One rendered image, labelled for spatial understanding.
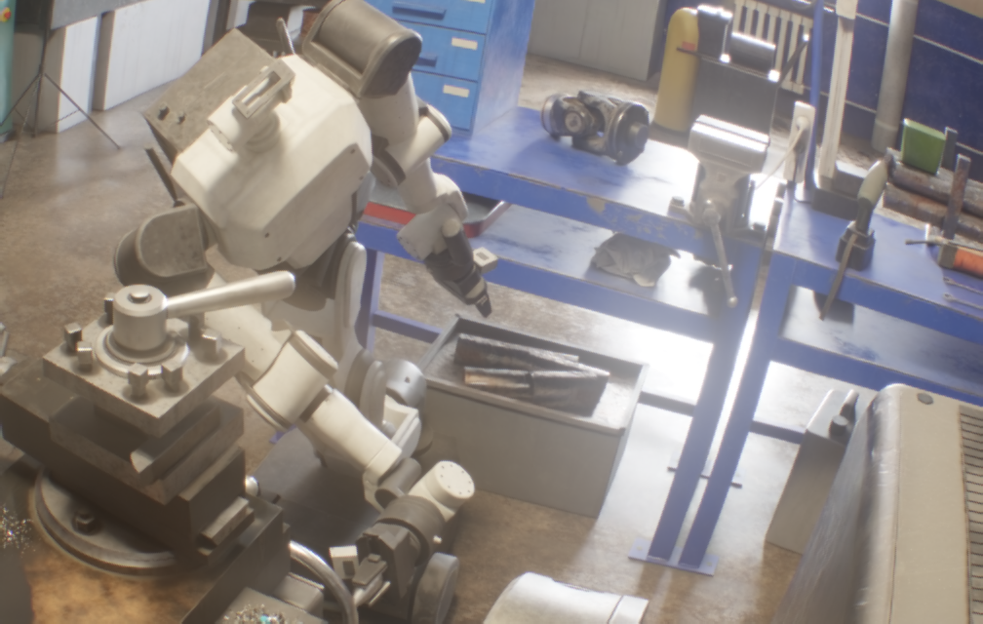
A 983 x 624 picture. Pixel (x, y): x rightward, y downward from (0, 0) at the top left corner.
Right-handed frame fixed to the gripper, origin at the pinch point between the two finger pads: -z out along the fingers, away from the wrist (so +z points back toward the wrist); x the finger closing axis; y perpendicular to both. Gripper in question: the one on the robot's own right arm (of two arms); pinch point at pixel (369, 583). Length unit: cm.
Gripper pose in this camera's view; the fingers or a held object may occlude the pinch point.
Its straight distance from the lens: 144.5
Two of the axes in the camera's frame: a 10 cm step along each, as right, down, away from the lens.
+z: 3.1, -3.6, 8.8
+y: 9.5, 0.8, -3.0
